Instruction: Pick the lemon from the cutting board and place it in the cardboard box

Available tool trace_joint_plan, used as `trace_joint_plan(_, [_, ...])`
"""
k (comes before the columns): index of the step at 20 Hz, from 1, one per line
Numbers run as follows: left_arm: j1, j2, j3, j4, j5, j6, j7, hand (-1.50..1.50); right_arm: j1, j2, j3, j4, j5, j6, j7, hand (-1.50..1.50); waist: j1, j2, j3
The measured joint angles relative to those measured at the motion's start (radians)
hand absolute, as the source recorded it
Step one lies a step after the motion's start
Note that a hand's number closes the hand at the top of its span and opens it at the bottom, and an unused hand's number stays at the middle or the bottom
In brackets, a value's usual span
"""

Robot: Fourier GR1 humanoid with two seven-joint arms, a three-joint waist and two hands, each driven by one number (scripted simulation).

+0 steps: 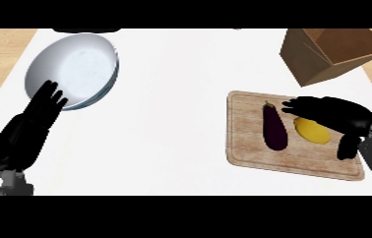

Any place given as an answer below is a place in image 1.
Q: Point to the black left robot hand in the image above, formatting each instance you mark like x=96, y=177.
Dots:
x=28, y=127

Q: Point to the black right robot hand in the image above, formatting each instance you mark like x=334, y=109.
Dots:
x=334, y=112

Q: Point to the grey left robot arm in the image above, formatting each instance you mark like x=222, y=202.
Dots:
x=15, y=183

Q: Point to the yellow lemon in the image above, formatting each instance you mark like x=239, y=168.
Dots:
x=313, y=132

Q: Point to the brown cardboard box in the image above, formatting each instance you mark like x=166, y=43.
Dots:
x=329, y=53

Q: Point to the wooden cutting board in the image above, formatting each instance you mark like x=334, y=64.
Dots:
x=263, y=150

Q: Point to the dark purple eggplant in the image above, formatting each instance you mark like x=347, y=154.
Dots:
x=275, y=128

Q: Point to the white bowl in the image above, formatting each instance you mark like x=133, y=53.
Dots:
x=73, y=70

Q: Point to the black object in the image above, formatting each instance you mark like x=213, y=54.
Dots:
x=86, y=30

